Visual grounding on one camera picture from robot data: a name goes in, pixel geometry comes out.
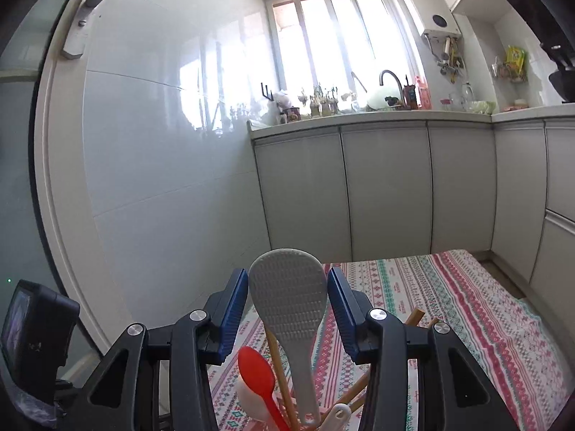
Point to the yellow packet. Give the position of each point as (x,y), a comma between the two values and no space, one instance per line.
(515,60)

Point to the red plastic spoon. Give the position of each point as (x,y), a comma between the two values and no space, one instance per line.
(256,375)

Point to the hanging kitchen tools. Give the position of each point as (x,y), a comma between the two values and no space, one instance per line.
(449,60)

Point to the red green patterned tablecloth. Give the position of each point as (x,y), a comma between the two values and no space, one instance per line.
(449,287)

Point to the black wall hooks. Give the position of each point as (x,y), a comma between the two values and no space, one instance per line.
(267,92)

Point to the grey kitchen base cabinets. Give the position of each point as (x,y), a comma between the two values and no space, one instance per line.
(382,188)

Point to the dark jar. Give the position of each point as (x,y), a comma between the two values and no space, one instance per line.
(292,114)

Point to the white plastic bag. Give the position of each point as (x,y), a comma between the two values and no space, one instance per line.
(280,99)

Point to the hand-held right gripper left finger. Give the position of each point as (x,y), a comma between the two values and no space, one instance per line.
(233,318)

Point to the clear bottle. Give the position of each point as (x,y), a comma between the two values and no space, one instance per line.
(467,94)

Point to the dark red bottle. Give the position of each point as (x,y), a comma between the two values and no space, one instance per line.
(409,96)

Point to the metal kitchen faucet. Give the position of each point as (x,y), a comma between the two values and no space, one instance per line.
(402,92)

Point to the black pan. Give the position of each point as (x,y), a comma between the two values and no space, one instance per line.
(564,85)

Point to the pink bottle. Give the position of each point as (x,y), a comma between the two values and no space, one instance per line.
(423,94)

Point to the green cabbage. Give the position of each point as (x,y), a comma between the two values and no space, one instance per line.
(483,107)

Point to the white plastic spoon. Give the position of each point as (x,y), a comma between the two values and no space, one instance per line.
(249,406)

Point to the white rice paddle oval hole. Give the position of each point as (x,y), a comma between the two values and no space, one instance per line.
(287,296)

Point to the white framed glass door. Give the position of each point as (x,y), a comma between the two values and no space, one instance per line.
(18,166)

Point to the row of small bottles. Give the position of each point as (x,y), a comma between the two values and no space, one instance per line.
(323,103)

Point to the white water heater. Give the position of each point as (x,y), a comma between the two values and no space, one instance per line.
(435,13)

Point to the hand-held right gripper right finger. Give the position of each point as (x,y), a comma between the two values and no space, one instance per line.
(339,318)

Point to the white kitchen countertop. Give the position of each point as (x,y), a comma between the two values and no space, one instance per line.
(359,116)

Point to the kitchen window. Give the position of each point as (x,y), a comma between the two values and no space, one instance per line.
(314,45)

